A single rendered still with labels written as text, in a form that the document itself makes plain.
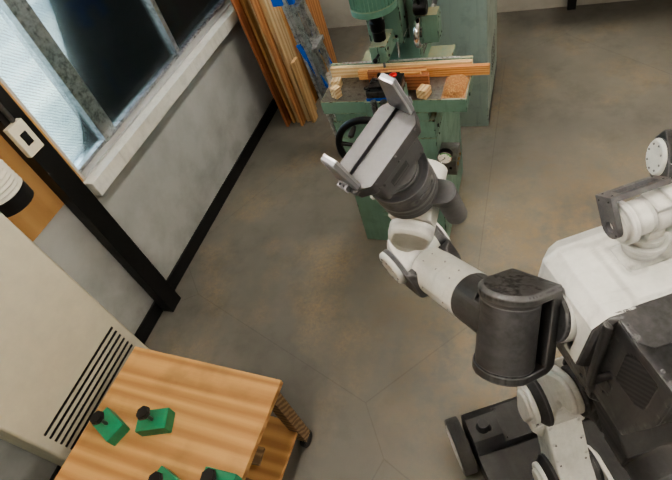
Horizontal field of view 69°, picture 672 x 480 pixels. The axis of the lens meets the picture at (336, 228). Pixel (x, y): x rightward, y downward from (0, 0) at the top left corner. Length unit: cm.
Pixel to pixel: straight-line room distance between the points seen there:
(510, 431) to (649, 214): 129
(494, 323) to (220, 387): 124
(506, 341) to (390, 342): 157
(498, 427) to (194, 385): 108
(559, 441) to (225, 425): 103
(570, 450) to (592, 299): 95
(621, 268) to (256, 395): 126
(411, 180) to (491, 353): 31
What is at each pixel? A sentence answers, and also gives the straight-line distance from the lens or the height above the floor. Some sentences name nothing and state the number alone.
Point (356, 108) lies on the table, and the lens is 208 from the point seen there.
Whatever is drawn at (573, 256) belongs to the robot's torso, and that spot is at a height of 137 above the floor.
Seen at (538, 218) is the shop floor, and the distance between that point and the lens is 272.
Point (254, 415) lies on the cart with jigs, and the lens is 174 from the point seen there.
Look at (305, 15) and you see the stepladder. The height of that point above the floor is 88.
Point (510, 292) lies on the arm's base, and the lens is 76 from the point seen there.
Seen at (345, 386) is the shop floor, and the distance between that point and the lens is 227.
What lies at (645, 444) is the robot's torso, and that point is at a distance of 112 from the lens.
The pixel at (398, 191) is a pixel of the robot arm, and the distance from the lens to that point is 63.
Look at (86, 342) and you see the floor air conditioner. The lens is 215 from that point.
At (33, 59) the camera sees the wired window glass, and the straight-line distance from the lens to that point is 245.
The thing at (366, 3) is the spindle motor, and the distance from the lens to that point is 193.
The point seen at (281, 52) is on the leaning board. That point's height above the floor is 56.
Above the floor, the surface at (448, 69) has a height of 93.
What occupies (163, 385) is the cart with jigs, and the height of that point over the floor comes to 53.
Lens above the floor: 203
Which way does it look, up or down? 46 degrees down
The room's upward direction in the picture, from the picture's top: 20 degrees counter-clockwise
